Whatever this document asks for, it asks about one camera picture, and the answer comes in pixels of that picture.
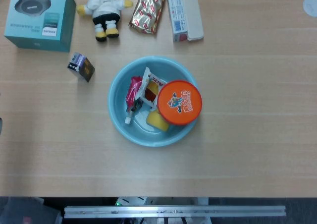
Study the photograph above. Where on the white burger snack packet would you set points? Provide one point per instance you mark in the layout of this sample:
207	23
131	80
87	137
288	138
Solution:
150	90

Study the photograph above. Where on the orange round tin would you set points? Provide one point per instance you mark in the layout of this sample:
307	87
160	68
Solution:
179	102

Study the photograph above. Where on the gold red foil packet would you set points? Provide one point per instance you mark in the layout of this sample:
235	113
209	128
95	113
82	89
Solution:
147	11

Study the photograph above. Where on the yellow sponge with rectangular hole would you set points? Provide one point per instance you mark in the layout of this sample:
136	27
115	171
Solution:
156	121

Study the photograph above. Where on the light blue plastic basin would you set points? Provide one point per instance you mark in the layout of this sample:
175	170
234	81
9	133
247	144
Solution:
128	132

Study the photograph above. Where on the small purple black box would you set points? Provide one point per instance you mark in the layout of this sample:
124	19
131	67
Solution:
81	66

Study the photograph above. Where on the long white carton box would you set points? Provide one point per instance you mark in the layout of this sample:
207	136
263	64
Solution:
183	11

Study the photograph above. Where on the black penguin plush toy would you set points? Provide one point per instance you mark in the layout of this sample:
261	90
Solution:
105	9

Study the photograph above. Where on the teal speaker box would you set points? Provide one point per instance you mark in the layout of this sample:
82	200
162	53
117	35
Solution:
37	18

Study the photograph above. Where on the round white table disc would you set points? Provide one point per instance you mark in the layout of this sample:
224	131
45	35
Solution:
310	6

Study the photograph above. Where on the aluminium rail bar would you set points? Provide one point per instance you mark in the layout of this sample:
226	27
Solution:
173	211

